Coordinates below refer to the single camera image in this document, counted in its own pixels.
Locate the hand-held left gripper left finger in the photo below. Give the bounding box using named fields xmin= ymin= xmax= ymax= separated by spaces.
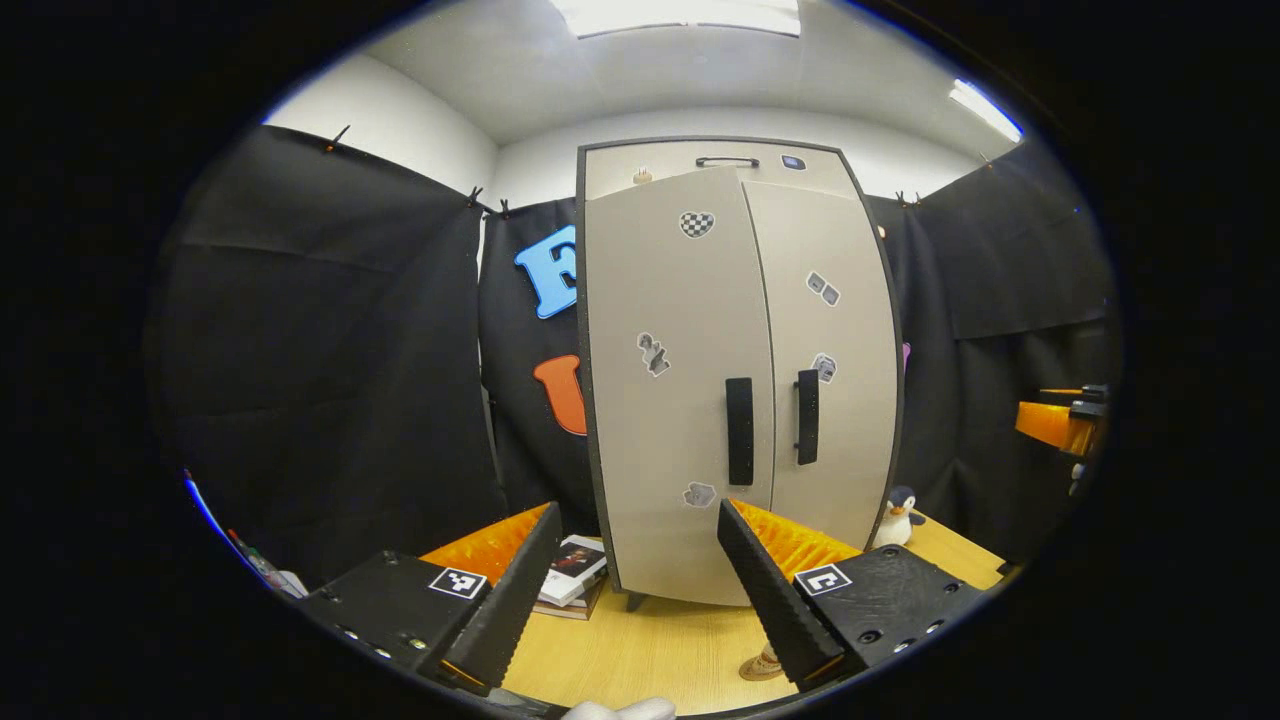
xmin=300 ymin=502 xmax=563 ymax=696

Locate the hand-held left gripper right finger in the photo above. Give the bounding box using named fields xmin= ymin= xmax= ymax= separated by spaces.
xmin=716 ymin=498 xmax=986 ymax=694

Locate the grey cabinet door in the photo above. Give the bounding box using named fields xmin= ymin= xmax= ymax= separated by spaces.
xmin=742 ymin=180 xmax=901 ymax=551
xmin=583 ymin=165 xmax=776 ymax=608

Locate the grey cabinet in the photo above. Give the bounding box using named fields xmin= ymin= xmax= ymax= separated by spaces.
xmin=575 ymin=135 xmax=906 ymax=611

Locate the grey cabinet drawer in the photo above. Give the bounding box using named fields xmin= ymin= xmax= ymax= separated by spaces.
xmin=583 ymin=140 xmax=861 ymax=201

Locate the stack of books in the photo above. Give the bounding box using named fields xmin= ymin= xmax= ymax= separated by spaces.
xmin=537 ymin=534 xmax=609 ymax=621

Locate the penguin plush toy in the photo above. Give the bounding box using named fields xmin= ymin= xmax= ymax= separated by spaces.
xmin=872 ymin=486 xmax=926 ymax=548

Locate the small ceiling light panel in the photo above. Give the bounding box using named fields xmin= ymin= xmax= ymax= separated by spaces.
xmin=948 ymin=78 xmax=1023 ymax=143

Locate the black backdrop cloth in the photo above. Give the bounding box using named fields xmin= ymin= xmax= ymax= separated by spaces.
xmin=145 ymin=125 xmax=1121 ymax=591

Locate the lit display screen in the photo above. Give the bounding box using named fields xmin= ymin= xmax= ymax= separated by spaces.
xmin=183 ymin=470 xmax=251 ymax=561

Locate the large ceiling light panel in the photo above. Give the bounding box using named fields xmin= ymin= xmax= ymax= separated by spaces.
xmin=550 ymin=0 xmax=803 ymax=39

